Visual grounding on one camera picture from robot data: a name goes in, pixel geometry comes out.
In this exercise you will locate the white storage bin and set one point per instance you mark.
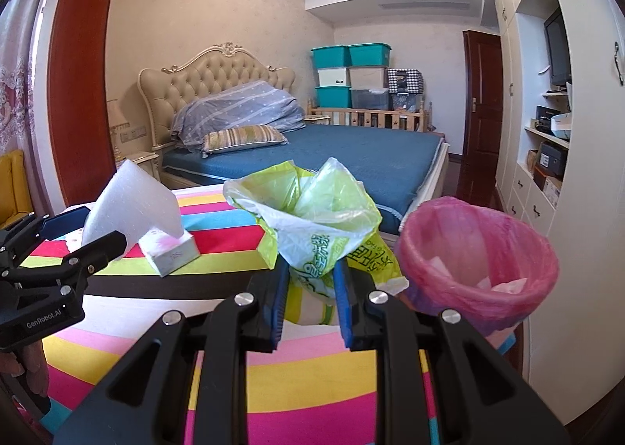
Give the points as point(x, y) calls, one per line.
point(333, 76)

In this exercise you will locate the striped pillow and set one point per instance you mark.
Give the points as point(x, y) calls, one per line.
point(241, 138)

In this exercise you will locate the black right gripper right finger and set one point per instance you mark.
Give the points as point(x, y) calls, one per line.
point(438, 380)

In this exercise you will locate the teal storage bin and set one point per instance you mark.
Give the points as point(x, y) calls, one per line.
point(333, 97)
point(331, 57)
point(370, 54)

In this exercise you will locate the bed with blue cover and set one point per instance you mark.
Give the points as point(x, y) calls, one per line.
point(396, 167)

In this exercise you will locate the small white carton box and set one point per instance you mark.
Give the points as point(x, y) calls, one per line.
point(167, 254)

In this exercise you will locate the teal storage bin top right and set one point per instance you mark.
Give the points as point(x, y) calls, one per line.
point(370, 54)

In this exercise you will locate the pink lace curtain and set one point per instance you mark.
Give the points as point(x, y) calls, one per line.
point(20, 26)

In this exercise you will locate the wooden crib rail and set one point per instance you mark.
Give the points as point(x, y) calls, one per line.
point(391, 120)

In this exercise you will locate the beige tufted headboard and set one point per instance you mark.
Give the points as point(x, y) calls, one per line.
point(213, 70)

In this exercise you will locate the teal storage bin top left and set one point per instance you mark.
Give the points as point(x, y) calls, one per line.
point(331, 57)

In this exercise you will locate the beige storage bin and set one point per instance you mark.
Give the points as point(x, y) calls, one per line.
point(368, 77)

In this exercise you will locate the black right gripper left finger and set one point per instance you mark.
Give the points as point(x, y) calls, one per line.
point(181, 360)

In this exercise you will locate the checkered black white bag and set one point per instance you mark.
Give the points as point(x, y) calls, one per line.
point(405, 80)

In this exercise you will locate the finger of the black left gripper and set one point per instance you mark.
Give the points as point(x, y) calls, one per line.
point(21, 238)
point(18, 281)

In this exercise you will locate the teal storage bin bottom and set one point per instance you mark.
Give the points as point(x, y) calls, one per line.
point(333, 97)

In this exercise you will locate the green printed plastic bag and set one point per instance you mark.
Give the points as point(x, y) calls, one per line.
point(314, 221)

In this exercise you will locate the white built-in wardrobe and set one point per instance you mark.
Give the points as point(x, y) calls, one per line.
point(574, 341)

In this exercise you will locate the black safe box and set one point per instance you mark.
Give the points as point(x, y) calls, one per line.
point(552, 159)

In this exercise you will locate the dark wooden door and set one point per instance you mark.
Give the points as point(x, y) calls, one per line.
point(483, 117)

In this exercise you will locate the grey folded duvet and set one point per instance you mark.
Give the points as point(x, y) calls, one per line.
point(252, 103)

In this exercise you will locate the yellow leather armchair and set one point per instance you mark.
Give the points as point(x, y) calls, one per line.
point(15, 197)

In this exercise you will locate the black television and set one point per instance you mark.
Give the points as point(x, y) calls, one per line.
point(558, 49)

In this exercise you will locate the white foam sheet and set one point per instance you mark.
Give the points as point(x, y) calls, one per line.
point(133, 202)

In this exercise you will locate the pink lined trash bin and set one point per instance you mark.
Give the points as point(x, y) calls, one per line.
point(491, 268)

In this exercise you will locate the white printer on shelf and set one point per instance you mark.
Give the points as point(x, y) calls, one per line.
point(561, 126)

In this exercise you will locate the grey clear storage bin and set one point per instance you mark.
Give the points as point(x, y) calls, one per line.
point(376, 98)

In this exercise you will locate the person's hand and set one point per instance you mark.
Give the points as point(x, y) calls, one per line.
point(32, 364)

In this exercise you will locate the red wooden wall panel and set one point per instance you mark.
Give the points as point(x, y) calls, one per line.
point(76, 93)

